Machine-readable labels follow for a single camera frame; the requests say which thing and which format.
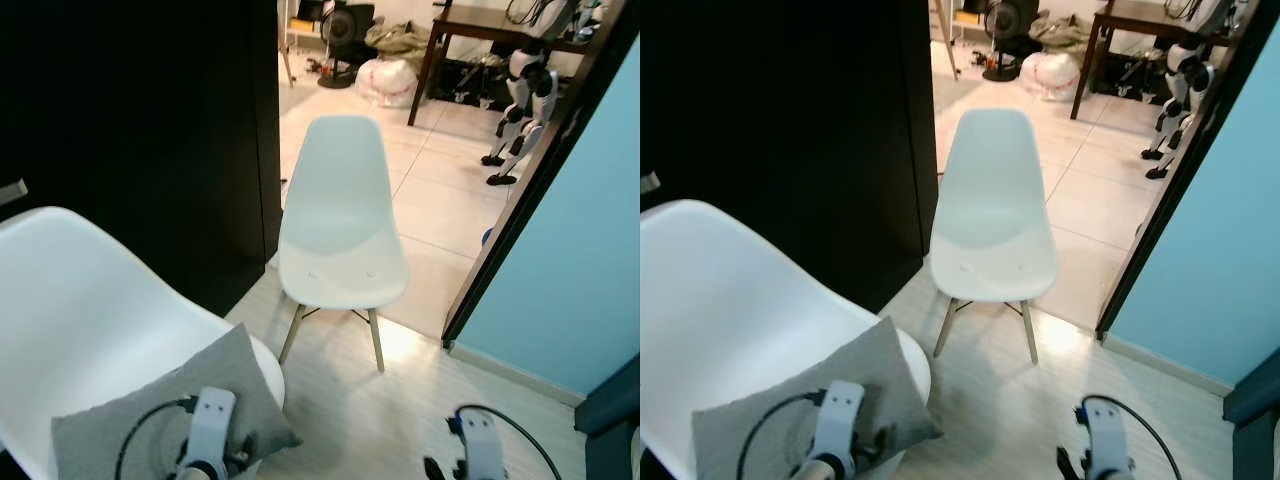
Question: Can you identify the white chair with wooden legs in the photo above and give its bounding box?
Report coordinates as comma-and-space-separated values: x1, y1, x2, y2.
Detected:
276, 114, 410, 374
929, 107, 1060, 366

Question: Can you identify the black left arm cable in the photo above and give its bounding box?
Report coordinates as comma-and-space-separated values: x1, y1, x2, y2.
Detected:
756, 391, 831, 480
114, 397, 198, 480

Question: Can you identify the white plastic bag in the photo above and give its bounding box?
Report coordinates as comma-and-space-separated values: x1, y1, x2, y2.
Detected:
354, 57, 420, 110
1019, 51, 1082, 102

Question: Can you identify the dark blue furniture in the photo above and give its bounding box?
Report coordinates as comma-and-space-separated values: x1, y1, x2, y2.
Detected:
1221, 345, 1280, 480
574, 354, 641, 480

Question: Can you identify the dark wooden table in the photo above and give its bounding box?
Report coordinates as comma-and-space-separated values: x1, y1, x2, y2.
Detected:
407, 0, 603, 127
1069, 0, 1243, 122

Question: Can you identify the dark door frame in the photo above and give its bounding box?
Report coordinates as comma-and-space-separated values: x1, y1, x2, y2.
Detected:
1094, 0, 1280, 342
441, 0, 641, 348

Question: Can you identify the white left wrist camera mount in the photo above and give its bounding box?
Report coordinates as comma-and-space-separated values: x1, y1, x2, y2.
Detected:
180, 387, 239, 476
812, 380, 867, 471

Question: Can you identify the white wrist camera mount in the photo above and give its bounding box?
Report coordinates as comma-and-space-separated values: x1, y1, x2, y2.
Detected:
812, 380, 867, 471
1079, 399, 1133, 480
180, 387, 239, 476
455, 408, 508, 480

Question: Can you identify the white and black humanoid robot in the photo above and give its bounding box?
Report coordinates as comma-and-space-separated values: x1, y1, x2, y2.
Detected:
481, 0, 604, 188
1141, 0, 1253, 182

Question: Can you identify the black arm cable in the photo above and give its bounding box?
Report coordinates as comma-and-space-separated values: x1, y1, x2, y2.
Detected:
756, 391, 831, 480
1080, 394, 1184, 480
455, 403, 564, 480
114, 397, 198, 480

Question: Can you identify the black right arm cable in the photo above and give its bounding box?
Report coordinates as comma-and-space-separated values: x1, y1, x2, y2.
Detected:
455, 403, 564, 480
1080, 394, 1184, 480

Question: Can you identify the black floor fan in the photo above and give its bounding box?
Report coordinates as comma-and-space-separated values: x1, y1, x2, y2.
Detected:
981, 0, 1049, 84
317, 0, 377, 90

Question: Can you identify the olive cloth bundle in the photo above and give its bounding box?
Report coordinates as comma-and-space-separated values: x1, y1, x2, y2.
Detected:
364, 20, 433, 61
1030, 15, 1093, 55

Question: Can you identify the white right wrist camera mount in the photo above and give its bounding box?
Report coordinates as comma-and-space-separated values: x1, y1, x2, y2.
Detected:
1079, 399, 1133, 480
455, 408, 508, 480

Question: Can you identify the white plastic armchair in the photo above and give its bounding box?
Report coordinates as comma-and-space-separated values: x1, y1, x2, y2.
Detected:
0, 205, 287, 480
640, 199, 934, 480

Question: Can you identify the black cabinet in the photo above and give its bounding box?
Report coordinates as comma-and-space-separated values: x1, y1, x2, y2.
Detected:
0, 0, 283, 317
640, 0, 940, 314

